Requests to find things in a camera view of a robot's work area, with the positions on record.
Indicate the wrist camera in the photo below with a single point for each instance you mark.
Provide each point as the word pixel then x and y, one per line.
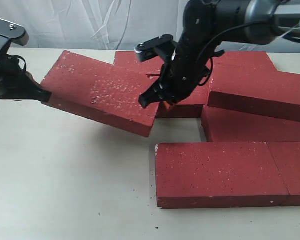
pixel 11 33
pixel 162 46

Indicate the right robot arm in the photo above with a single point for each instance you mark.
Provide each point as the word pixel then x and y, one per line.
pixel 255 22

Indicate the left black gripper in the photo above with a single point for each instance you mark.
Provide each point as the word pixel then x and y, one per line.
pixel 17 84

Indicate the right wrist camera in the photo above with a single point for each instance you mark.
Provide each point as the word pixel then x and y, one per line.
pixel 162 46

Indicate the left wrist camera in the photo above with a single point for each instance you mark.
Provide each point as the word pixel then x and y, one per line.
pixel 11 33

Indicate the hidden lower right red brick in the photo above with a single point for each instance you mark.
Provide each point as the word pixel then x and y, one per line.
pixel 221 125

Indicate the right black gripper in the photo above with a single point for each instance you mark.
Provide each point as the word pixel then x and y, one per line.
pixel 184 73

